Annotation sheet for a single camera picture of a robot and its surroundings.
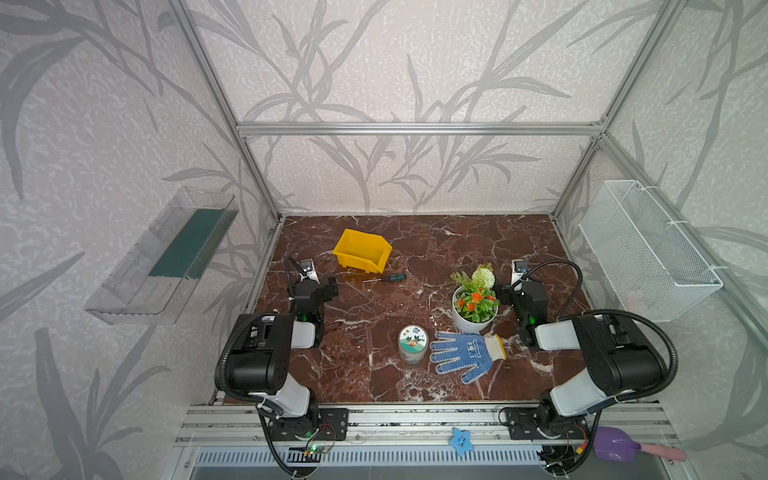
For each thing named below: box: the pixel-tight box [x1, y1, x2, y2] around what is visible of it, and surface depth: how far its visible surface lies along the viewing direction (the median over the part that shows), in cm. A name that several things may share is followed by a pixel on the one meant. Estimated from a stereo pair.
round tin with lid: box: [398, 324, 429, 365], surface depth 82 cm
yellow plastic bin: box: [332, 229, 393, 274], surface depth 107 cm
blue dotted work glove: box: [430, 331, 507, 385], surface depth 87 cm
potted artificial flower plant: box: [451, 266, 500, 334], surface depth 83 cm
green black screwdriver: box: [362, 273, 407, 283], surface depth 103 cm
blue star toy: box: [450, 427, 474, 457], surface depth 72 cm
